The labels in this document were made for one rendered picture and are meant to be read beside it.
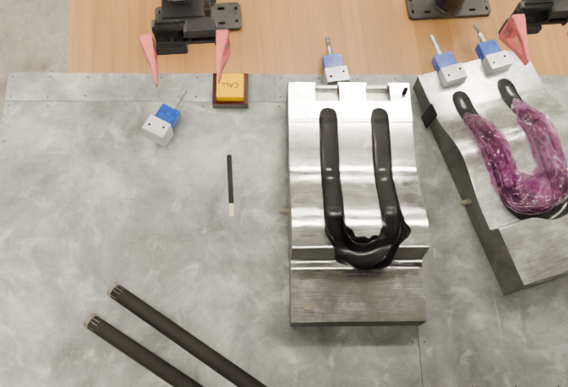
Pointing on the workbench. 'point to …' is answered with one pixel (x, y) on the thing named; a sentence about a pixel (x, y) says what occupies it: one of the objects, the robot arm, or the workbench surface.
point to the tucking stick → (230, 185)
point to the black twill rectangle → (428, 116)
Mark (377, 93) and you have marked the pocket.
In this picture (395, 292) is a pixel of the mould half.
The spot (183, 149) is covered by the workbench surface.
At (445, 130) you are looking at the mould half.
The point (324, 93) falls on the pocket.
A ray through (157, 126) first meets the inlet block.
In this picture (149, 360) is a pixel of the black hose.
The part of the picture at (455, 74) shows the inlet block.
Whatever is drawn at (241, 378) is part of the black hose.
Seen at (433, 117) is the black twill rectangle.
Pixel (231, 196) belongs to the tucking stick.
